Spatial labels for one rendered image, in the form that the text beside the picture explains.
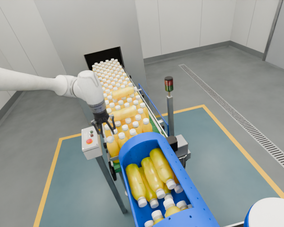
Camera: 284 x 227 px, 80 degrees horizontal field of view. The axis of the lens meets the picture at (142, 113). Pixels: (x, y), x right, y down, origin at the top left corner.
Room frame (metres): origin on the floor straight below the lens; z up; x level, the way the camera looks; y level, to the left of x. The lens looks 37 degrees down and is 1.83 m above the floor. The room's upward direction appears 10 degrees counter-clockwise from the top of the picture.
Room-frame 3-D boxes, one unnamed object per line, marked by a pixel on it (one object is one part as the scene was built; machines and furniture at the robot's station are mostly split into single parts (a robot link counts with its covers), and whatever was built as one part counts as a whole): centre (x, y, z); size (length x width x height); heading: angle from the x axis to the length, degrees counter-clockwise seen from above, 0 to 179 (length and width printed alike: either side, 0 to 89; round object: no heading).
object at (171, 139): (0.76, -0.15, 0.95); 0.10 x 0.07 x 0.10; 101
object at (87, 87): (0.78, 0.24, 1.47); 0.13 x 0.11 x 0.16; 56
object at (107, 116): (0.77, 0.22, 1.29); 0.08 x 0.07 x 0.09; 101
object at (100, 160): (0.83, 0.36, 0.50); 0.04 x 0.04 x 1.00; 11
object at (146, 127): (0.88, -0.02, 1.00); 0.07 x 0.07 x 0.19
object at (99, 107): (0.77, 0.22, 1.36); 0.09 x 0.09 x 0.06
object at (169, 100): (1.13, -0.24, 0.55); 0.04 x 0.04 x 1.10; 11
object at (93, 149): (0.83, 0.36, 1.05); 0.20 x 0.10 x 0.10; 11
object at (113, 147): (0.77, 0.22, 1.00); 0.07 x 0.07 x 0.19
